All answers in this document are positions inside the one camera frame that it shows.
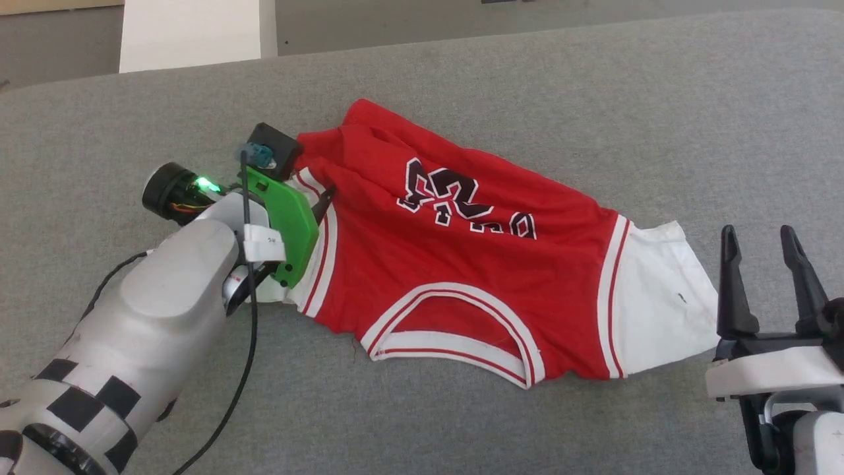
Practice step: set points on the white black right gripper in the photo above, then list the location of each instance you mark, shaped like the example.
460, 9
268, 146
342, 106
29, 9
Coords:
771, 373

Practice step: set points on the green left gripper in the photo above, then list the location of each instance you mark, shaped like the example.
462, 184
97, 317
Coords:
293, 227

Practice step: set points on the red and white jersey shirt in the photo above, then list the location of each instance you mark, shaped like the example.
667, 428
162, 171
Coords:
461, 264

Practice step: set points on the white flat box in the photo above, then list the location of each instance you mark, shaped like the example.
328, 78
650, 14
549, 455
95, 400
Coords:
191, 33

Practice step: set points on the grey fabric sofa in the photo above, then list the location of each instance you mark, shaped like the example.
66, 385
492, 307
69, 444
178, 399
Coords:
527, 72

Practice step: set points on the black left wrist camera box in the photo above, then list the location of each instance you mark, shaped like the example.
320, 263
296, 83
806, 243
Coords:
280, 148

